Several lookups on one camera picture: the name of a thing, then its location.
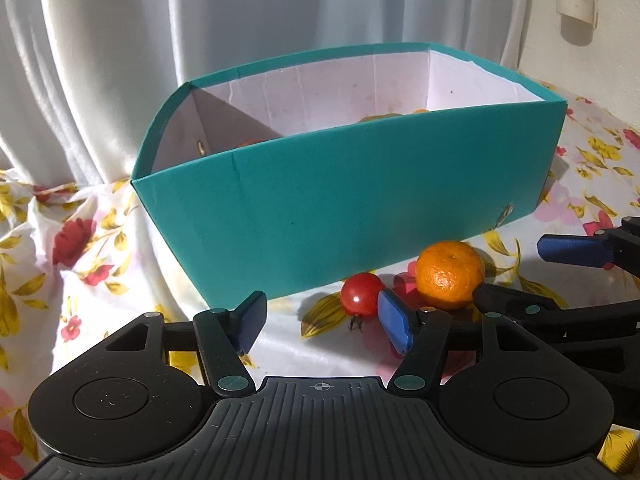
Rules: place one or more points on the floral printed cloth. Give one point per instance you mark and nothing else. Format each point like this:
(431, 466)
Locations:
(75, 270)

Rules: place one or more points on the teal cardboard box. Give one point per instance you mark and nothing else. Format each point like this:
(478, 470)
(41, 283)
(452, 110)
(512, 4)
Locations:
(325, 200)

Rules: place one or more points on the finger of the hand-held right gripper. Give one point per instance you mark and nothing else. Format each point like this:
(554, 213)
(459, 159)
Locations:
(565, 249)
(510, 300)

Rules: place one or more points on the white curtain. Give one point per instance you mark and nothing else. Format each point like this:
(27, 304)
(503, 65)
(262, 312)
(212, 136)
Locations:
(125, 35)

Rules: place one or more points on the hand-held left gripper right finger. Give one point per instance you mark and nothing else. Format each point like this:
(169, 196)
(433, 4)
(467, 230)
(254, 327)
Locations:
(392, 321)

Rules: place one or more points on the red apple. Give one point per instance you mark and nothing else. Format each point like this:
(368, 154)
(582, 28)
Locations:
(250, 143)

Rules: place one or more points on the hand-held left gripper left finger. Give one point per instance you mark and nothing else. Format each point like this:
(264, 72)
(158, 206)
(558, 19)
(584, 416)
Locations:
(252, 319)

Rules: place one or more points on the red cherry tomato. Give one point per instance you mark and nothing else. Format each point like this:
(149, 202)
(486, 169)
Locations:
(361, 294)

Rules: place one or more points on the orange mandarin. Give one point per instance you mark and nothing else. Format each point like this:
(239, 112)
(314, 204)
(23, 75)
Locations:
(447, 272)

